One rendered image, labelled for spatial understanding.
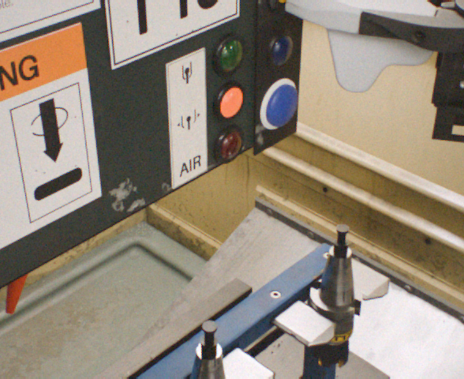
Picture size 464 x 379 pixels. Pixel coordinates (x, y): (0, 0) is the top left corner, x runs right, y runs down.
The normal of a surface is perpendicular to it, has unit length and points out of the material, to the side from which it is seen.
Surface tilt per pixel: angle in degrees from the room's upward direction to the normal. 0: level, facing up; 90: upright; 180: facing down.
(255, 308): 0
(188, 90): 90
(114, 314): 0
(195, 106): 90
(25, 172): 90
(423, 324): 24
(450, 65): 90
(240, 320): 0
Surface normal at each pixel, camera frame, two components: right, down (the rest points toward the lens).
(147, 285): 0.00, -0.82
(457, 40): -0.04, 0.57
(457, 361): -0.27, -0.58
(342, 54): -0.29, 0.54
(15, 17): 0.72, 0.40
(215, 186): -0.69, 0.41
